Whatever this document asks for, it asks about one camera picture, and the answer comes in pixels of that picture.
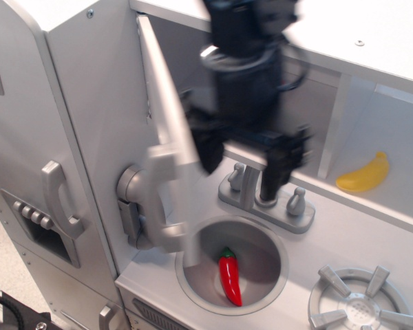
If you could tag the yellow banana toy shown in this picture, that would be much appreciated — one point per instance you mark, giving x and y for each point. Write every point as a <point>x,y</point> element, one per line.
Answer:
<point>367,177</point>

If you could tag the grey ice dispenser panel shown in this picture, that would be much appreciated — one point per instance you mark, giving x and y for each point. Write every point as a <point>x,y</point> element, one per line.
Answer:
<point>39,228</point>

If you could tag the grey toy wall phone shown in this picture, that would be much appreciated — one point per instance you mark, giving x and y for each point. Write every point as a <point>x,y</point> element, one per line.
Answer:
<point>136,200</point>

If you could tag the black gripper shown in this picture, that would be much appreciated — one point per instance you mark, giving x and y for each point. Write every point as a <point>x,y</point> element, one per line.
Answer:
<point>242,106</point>

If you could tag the grey oven door handle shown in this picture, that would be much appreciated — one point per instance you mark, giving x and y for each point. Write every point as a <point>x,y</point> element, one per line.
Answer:
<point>111,318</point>

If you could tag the red chili pepper toy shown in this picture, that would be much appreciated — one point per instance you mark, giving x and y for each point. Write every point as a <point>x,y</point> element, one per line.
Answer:
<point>229,276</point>

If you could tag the grey stove burner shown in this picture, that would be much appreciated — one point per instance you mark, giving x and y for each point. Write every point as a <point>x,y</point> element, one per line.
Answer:
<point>353,298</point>

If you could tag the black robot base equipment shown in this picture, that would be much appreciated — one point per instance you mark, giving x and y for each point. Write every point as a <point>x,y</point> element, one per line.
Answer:
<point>16,315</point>

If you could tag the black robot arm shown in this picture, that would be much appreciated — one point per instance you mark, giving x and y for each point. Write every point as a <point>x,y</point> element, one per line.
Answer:
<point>241,29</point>

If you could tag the grey fridge door handle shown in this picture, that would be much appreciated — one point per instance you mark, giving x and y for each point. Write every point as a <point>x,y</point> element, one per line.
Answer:
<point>53,177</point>

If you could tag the white microwave door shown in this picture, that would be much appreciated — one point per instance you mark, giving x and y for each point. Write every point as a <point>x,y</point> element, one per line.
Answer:
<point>169,119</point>

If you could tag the grey round sink basin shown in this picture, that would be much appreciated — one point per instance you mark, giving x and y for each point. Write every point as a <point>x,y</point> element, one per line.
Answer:
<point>262,265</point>

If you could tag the grey toy faucet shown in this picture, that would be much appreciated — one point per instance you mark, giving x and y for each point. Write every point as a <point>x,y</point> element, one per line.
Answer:
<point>242,188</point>

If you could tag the white toy kitchen unit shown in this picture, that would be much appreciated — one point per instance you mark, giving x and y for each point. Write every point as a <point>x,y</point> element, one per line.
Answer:
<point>73,90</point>

